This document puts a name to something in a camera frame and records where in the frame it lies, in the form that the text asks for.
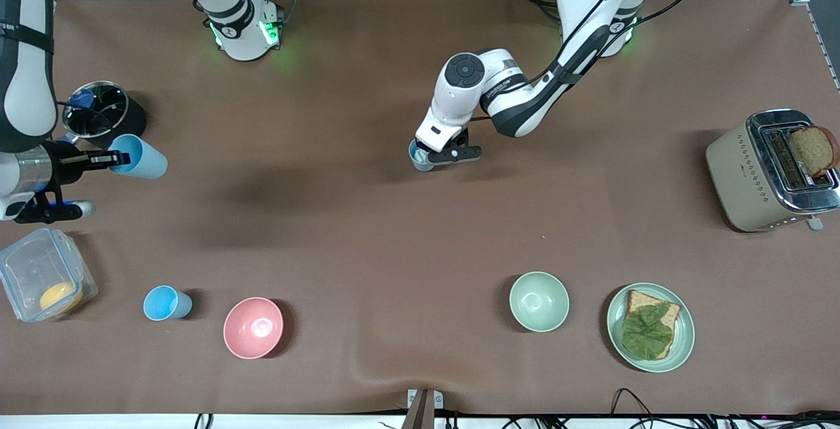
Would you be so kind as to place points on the orange fruit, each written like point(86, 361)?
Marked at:
point(59, 298)

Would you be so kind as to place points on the square toast slice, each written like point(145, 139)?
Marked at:
point(640, 299)

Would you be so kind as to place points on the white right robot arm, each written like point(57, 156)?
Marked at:
point(29, 55)

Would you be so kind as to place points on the brown bread slice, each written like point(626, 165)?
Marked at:
point(814, 150)

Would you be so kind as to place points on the pale green plate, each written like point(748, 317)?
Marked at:
point(682, 337)

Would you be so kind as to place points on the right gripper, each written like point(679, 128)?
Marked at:
point(67, 159)

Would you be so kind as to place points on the pink bowl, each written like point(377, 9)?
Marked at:
point(253, 327)

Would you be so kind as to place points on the blue plastic cup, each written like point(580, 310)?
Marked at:
point(166, 303)
point(147, 160)

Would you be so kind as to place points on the green lettuce leaf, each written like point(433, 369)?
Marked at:
point(646, 330)

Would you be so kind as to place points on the beige and chrome toaster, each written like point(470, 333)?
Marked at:
point(741, 180)

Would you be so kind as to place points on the blue cup with white ball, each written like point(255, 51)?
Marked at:
point(420, 161)

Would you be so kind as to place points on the pale green bowl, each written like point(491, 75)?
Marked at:
point(539, 302)

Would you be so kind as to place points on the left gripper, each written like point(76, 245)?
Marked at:
point(421, 145)

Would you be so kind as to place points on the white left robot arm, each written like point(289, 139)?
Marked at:
point(518, 101)

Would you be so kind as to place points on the small blue block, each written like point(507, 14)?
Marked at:
point(82, 99)

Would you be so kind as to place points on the clear plastic food container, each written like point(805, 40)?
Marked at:
point(39, 271)

